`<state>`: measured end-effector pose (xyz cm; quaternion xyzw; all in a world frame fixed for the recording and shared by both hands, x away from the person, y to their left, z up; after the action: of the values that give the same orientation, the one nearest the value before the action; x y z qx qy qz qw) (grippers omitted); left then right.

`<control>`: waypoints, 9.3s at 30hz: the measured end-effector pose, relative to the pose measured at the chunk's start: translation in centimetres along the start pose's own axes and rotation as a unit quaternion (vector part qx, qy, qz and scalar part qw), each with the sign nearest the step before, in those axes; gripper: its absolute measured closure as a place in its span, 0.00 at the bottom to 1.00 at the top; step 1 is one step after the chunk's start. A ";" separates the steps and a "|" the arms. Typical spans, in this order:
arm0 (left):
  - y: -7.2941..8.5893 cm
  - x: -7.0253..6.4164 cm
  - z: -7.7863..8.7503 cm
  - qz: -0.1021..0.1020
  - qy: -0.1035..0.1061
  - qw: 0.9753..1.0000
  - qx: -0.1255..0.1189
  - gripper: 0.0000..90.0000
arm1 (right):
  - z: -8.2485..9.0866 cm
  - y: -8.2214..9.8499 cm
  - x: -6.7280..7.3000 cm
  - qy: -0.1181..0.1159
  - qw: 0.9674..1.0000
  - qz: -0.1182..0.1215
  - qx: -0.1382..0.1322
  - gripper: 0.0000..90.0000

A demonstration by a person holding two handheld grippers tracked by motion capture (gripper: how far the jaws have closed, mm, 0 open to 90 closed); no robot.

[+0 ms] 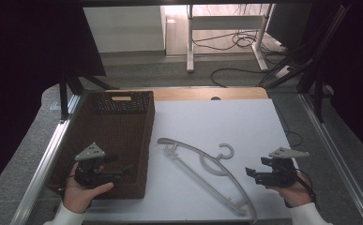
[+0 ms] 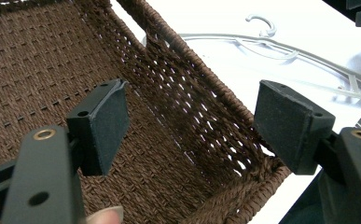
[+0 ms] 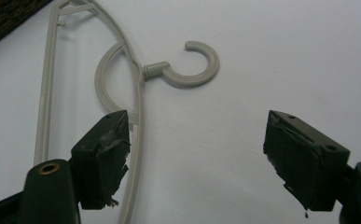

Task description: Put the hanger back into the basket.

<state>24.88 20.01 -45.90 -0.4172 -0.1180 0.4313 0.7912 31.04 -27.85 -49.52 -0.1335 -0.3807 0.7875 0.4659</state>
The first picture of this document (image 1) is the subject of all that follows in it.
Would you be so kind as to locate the person's right hand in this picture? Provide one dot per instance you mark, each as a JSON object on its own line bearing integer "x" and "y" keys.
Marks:
{"x": 296, "y": 195}

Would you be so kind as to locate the white power strip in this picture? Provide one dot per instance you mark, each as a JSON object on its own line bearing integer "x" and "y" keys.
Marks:
{"x": 283, "y": 72}

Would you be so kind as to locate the white cabinet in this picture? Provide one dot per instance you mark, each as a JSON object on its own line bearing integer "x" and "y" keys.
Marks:
{"x": 123, "y": 28}

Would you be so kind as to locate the wooden table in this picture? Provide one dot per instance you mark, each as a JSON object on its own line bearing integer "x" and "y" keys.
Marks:
{"x": 185, "y": 93}

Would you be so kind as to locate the person's left hand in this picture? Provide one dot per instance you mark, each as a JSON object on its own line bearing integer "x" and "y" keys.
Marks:
{"x": 79, "y": 195}

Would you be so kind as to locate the brown woven basket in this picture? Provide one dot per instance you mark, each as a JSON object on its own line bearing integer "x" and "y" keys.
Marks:
{"x": 116, "y": 134}

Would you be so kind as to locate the white table mat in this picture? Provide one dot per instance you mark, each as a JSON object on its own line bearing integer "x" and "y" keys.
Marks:
{"x": 219, "y": 125}

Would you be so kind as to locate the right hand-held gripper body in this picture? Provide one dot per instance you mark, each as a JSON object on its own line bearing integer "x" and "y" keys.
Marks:
{"x": 287, "y": 152}

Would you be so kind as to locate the metal rail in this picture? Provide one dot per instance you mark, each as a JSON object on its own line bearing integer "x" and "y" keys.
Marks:
{"x": 332, "y": 150}
{"x": 49, "y": 146}

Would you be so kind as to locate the black curtain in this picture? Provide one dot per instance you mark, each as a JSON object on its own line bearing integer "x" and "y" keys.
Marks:
{"x": 19, "y": 78}
{"x": 357, "y": 78}

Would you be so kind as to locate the black stand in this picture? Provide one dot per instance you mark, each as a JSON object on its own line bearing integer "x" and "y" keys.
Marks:
{"x": 318, "y": 62}
{"x": 64, "y": 97}

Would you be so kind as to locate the white desk frame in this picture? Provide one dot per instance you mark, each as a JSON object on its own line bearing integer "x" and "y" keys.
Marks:
{"x": 226, "y": 22}

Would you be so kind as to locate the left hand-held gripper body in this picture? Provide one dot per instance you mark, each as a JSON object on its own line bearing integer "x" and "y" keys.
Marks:
{"x": 90, "y": 152}

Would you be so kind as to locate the white plastic clothes hanger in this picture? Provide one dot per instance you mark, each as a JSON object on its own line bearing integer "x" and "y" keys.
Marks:
{"x": 201, "y": 168}

